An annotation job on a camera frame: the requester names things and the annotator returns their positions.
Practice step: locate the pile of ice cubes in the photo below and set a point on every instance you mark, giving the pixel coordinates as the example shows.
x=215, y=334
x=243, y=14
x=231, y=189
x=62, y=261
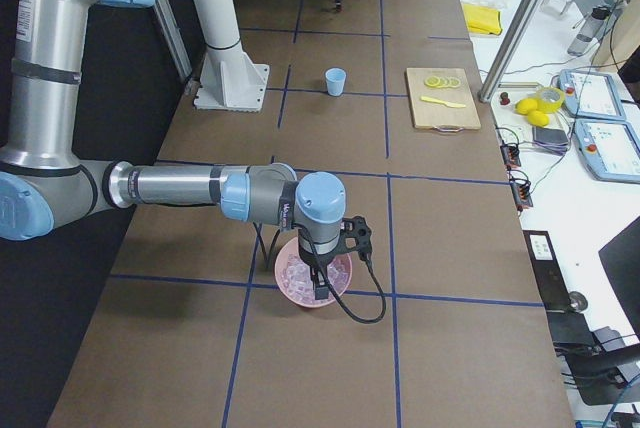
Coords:
x=295, y=275

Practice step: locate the light blue cup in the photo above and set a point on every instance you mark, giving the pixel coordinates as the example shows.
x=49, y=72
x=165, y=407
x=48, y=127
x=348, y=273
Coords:
x=335, y=79

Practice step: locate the pink bowl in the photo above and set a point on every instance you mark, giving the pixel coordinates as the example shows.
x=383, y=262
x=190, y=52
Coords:
x=295, y=298

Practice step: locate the yellow plastic knife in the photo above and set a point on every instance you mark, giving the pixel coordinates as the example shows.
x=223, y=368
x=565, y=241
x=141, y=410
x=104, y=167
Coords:
x=449, y=104

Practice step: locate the yellow cloth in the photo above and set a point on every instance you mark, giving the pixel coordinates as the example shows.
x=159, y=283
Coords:
x=482, y=20

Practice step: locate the wooden cutting board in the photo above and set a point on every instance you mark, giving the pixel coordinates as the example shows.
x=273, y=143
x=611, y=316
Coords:
x=428, y=116

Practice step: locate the strawberry on side table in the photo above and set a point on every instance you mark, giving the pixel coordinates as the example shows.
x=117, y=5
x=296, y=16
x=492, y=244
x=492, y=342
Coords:
x=504, y=98

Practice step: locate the whole lemon upper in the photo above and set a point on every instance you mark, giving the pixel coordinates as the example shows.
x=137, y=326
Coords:
x=526, y=105

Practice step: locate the whole lemon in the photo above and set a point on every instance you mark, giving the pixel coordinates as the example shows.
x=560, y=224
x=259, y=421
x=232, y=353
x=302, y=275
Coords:
x=526, y=105
x=537, y=118

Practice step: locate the yellow tape roll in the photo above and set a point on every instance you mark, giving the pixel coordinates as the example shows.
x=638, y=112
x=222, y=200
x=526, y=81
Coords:
x=549, y=99

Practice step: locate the whole lemon lower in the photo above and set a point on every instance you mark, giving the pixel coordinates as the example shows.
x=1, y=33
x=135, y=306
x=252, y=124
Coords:
x=537, y=118

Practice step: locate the clear water bottle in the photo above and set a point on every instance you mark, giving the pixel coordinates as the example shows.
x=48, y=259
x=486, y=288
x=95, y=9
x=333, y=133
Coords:
x=591, y=26

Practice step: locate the dark wallet pouch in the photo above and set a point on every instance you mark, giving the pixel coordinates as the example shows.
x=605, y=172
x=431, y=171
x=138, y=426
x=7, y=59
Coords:
x=551, y=139

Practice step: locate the teach pendant far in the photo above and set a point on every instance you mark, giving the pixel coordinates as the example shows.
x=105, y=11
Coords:
x=590, y=94

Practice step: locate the teach pendant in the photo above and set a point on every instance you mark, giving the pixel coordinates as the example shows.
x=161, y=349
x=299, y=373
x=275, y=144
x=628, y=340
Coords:
x=610, y=149
x=590, y=94

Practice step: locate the teach pendant near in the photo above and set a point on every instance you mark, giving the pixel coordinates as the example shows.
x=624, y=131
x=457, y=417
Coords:
x=610, y=149

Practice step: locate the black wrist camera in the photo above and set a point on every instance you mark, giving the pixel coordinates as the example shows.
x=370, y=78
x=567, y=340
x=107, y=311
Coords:
x=355, y=236

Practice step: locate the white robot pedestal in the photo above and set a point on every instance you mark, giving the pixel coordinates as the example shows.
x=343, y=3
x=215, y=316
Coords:
x=229, y=79

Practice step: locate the aluminium frame post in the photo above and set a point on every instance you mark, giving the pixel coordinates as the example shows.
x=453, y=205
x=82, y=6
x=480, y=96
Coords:
x=514, y=34

